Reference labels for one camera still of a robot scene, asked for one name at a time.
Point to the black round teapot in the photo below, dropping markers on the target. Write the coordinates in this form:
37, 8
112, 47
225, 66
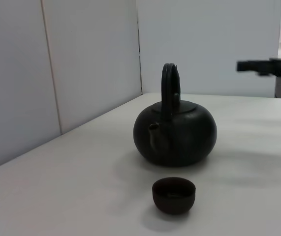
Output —
184, 137

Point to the white partition board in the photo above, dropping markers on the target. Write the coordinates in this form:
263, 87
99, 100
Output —
204, 37

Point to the dark brown teacup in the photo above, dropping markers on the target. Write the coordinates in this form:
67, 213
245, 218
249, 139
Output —
173, 199

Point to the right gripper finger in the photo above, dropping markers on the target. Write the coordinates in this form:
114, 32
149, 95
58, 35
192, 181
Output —
253, 66

